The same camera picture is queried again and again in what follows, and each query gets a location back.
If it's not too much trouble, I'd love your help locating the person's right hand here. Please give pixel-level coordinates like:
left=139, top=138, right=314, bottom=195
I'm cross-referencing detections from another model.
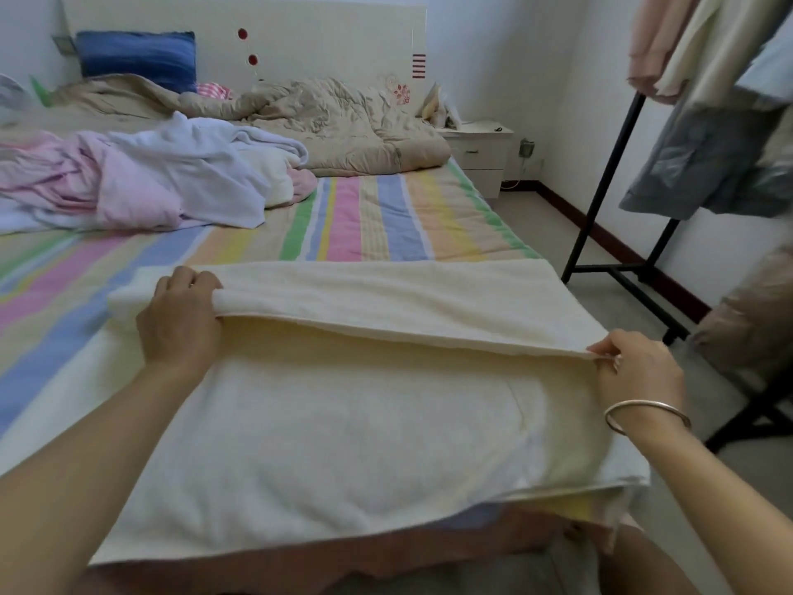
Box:
left=587, top=329, right=686, bottom=425

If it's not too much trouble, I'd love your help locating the person's left hand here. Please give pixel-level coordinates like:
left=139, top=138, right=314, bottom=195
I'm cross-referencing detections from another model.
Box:
left=136, top=266, right=226, bottom=379

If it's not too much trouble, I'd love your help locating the cream fleece blanket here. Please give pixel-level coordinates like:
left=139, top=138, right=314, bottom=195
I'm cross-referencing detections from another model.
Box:
left=254, top=148, right=299, bottom=208

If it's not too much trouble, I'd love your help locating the cream white towel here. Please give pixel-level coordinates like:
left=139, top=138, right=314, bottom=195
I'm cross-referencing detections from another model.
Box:
left=0, top=257, right=652, bottom=565

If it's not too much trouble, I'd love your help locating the person's left forearm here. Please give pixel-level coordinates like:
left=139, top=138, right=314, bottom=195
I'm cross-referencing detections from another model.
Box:
left=0, top=359, right=206, bottom=595

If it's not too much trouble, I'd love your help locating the person's right forearm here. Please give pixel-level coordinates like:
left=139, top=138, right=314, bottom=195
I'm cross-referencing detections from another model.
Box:
left=613, top=408, right=793, bottom=595

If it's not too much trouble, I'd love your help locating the dark brown baseboard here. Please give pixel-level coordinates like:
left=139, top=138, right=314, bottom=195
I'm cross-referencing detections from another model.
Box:
left=501, top=179, right=714, bottom=323

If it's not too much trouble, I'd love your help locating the black clothes rack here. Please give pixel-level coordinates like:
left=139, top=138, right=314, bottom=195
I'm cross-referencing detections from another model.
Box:
left=560, top=93, right=793, bottom=454

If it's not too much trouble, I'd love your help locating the grey hanging garment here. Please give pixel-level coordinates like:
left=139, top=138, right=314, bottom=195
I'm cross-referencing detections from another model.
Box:
left=620, top=98, right=793, bottom=221

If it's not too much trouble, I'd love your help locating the striped pastel bed sheet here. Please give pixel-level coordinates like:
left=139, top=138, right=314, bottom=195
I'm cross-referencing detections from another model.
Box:
left=0, top=160, right=646, bottom=528

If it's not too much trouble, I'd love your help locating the beige quilt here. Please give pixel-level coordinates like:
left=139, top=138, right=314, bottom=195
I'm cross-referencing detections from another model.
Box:
left=0, top=74, right=453, bottom=179

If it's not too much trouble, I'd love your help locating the white nightstand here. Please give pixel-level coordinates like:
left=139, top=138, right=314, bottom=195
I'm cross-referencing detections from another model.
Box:
left=444, top=121, right=520, bottom=199

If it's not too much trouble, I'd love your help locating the blue pillow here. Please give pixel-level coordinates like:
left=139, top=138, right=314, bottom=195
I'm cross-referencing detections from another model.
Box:
left=77, top=31, right=200, bottom=94

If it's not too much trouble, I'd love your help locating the small white desk fan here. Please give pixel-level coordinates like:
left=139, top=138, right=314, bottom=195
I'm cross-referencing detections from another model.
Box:
left=0, top=74, right=32, bottom=112

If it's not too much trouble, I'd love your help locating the white headboard with red dots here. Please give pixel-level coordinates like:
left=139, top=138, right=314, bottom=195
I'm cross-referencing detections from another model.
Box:
left=59, top=0, right=429, bottom=107

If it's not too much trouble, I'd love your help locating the light blue hanging garment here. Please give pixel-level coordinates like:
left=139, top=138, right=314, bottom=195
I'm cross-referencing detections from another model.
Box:
left=734, top=12, right=793, bottom=107

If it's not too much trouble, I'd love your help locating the cream plush toy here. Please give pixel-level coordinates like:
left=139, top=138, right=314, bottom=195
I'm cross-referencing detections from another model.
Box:
left=419, top=83, right=463, bottom=129

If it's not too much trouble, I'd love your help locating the pink hanging garment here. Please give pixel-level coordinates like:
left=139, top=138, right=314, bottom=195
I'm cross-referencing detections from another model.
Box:
left=625, top=0, right=701, bottom=94

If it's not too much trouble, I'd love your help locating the cream hanging garment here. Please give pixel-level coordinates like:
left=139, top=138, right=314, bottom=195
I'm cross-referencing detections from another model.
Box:
left=654, top=0, right=793, bottom=109

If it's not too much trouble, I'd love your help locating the silver bracelet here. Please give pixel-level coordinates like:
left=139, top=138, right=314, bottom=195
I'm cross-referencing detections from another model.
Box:
left=603, top=398, right=693, bottom=437

